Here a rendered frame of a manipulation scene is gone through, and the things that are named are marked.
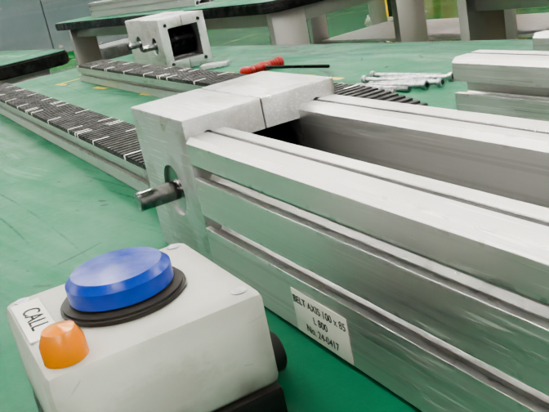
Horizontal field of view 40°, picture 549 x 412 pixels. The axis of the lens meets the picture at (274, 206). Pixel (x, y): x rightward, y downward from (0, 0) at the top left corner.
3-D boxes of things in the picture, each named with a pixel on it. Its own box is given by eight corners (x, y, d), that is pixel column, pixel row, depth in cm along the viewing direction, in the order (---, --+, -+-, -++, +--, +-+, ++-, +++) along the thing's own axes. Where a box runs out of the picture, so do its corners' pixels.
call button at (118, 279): (65, 313, 30) (51, 267, 29) (158, 278, 32) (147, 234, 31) (92, 350, 26) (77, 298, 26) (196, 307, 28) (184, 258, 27)
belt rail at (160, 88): (80, 81, 153) (76, 66, 152) (99, 76, 154) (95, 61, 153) (341, 136, 70) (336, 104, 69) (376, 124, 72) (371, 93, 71)
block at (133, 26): (125, 69, 156) (113, 23, 153) (175, 57, 161) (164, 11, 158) (141, 72, 147) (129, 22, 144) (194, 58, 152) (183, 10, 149)
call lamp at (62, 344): (39, 356, 25) (29, 325, 25) (82, 340, 26) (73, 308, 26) (49, 374, 24) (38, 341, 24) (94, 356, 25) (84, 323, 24)
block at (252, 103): (131, 253, 51) (94, 117, 48) (288, 197, 56) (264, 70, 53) (180, 293, 43) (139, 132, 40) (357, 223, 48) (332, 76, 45)
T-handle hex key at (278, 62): (238, 79, 115) (236, 68, 114) (280, 65, 119) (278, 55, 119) (307, 79, 102) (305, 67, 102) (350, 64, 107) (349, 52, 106)
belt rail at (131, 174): (-16, 105, 145) (-21, 89, 144) (6, 100, 147) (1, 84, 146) (151, 199, 63) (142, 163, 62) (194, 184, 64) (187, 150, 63)
